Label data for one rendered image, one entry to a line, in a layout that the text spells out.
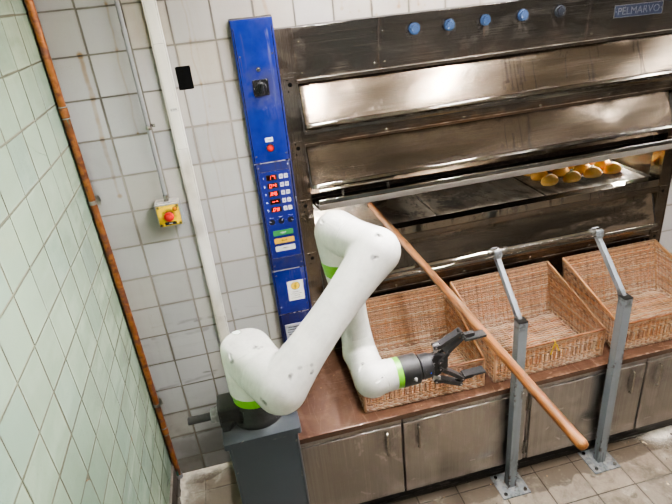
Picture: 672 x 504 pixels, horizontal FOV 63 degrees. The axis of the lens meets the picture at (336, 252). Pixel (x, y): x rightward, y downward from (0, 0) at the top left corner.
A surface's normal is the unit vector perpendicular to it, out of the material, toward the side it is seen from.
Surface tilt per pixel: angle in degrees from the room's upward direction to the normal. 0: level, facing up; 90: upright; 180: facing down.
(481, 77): 70
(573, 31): 90
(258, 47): 90
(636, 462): 0
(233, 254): 90
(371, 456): 90
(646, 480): 0
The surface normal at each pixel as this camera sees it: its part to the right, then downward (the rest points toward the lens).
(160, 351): 0.23, 0.42
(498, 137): 0.18, 0.08
